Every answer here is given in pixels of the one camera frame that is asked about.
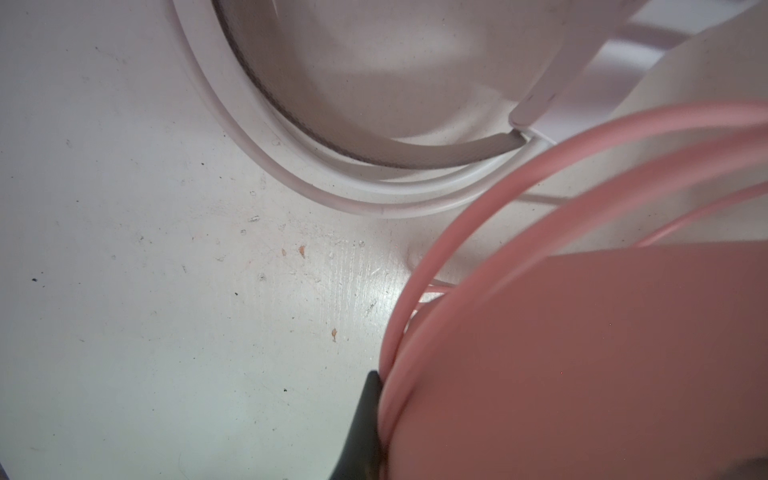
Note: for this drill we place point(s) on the white headphones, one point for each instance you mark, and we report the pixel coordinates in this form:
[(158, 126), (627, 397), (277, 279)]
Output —
[(403, 109)]

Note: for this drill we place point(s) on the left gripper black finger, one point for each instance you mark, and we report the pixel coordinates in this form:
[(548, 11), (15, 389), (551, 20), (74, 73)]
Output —
[(361, 455)]

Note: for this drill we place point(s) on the pink cat-ear headphones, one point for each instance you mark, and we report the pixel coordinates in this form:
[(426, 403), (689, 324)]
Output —
[(646, 362)]

